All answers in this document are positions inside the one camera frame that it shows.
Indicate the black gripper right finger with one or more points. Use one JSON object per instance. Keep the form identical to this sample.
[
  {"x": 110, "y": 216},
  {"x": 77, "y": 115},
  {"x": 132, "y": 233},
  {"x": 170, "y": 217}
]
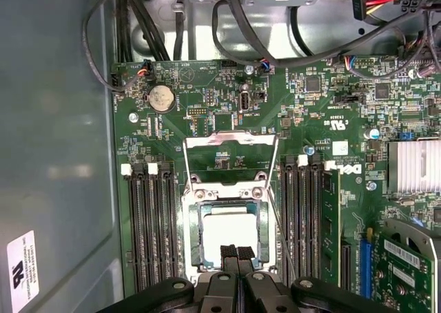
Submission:
[{"x": 256, "y": 292}]

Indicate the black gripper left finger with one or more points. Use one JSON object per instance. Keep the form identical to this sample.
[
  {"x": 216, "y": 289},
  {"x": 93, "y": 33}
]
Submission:
[{"x": 224, "y": 292}]

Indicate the silver Intel CPU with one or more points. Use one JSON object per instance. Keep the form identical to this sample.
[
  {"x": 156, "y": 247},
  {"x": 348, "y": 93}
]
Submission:
[{"x": 227, "y": 230}]

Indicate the metal socket cover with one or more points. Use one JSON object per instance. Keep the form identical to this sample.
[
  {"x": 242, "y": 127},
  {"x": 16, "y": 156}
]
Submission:
[{"x": 241, "y": 138}]

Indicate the metal locking lever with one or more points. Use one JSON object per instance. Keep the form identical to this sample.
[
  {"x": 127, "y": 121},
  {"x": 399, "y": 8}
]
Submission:
[{"x": 282, "y": 231}]

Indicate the CPU socket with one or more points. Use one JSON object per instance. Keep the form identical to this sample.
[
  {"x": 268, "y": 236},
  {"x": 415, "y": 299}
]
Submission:
[{"x": 190, "y": 223}]

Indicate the black RAM slot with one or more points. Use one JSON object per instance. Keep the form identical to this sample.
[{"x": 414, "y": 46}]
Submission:
[
  {"x": 170, "y": 230},
  {"x": 157, "y": 230},
  {"x": 143, "y": 230},
  {"x": 288, "y": 216},
  {"x": 315, "y": 223},
  {"x": 302, "y": 223},
  {"x": 130, "y": 230}
]

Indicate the black expansion slot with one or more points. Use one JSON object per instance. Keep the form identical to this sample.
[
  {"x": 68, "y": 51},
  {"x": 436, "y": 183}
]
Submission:
[{"x": 345, "y": 268}]

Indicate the RAM stick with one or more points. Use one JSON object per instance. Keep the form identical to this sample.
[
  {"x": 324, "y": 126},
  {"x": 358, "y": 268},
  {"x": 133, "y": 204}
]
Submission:
[{"x": 331, "y": 223}]

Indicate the graphics card with fan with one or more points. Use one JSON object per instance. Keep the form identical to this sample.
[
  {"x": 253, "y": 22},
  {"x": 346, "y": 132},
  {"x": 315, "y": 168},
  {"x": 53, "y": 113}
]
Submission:
[{"x": 399, "y": 268}]

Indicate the green motherboard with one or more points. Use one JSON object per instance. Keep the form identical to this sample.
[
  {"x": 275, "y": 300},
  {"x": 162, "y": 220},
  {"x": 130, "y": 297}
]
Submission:
[{"x": 175, "y": 130}]

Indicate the silver internal USB port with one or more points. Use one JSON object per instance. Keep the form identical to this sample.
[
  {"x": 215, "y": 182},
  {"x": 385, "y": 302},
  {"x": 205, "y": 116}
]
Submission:
[{"x": 244, "y": 101}]

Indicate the silver finned heat sink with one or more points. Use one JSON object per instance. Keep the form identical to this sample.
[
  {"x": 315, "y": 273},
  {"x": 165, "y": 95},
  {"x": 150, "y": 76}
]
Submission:
[{"x": 417, "y": 168}]

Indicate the round coin battery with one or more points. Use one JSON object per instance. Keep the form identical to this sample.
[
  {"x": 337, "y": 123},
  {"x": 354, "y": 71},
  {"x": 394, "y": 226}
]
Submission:
[{"x": 161, "y": 97}]

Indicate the black open PC case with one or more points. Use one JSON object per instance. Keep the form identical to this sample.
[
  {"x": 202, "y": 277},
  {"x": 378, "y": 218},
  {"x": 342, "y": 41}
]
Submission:
[{"x": 51, "y": 120}]

